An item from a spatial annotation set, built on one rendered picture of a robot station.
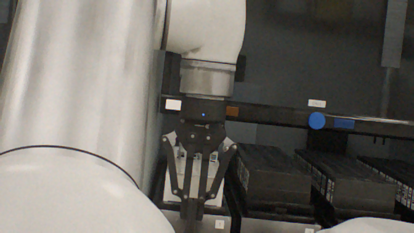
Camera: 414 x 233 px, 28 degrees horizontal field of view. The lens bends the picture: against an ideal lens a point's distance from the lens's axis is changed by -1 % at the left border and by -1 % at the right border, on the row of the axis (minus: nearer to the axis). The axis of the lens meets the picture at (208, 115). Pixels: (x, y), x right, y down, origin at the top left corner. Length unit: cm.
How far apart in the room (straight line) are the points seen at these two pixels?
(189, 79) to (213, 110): 6
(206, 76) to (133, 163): 83
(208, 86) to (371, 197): 38
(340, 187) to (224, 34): 37
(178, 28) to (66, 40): 79
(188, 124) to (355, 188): 34
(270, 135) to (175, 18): 99
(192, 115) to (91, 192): 91
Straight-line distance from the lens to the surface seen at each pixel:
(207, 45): 132
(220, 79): 133
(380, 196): 152
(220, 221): 141
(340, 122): 148
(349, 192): 151
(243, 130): 209
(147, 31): 58
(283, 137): 226
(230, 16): 132
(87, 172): 44
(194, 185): 143
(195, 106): 133
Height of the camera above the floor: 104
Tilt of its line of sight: 3 degrees down
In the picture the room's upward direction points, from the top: 6 degrees clockwise
